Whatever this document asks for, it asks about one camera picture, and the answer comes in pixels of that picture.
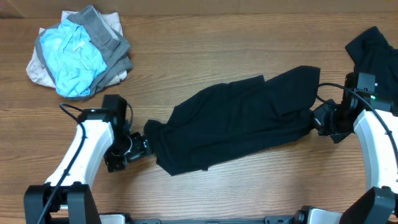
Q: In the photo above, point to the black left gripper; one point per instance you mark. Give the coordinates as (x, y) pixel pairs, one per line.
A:
(142, 147)

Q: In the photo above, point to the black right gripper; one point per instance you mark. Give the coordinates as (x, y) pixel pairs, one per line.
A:
(318, 121)

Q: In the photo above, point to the black t-shirt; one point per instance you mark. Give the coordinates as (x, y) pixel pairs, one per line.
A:
(231, 120)

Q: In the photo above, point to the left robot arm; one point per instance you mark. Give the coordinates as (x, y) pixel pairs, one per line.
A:
(102, 135)

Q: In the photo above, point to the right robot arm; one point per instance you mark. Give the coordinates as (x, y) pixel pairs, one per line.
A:
(376, 129)

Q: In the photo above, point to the black shirt with white logo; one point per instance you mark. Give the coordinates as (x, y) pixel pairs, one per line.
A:
(371, 53)

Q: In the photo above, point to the grey folded garment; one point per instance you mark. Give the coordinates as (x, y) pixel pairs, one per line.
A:
(113, 46)

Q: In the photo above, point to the light blue folded shirt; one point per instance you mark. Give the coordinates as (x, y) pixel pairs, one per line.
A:
(71, 58)

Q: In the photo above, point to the beige folded garment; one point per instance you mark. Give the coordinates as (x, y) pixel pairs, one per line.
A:
(39, 75)

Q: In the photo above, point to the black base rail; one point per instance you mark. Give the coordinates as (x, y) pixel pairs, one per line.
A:
(211, 221)

